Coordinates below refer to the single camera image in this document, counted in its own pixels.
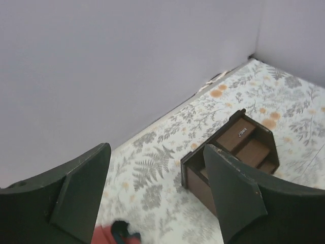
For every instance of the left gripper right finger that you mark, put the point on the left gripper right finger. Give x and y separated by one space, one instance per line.
255 207

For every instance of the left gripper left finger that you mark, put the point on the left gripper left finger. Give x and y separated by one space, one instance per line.
60 205

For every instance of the brown wooden desk organizer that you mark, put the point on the brown wooden desk organizer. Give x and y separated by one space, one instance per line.
242 137

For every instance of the red folded cloth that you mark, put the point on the red folded cloth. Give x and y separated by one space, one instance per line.
116 233

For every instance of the floral patterned table mat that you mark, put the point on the floral patterned table mat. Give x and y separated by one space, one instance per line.
143 186

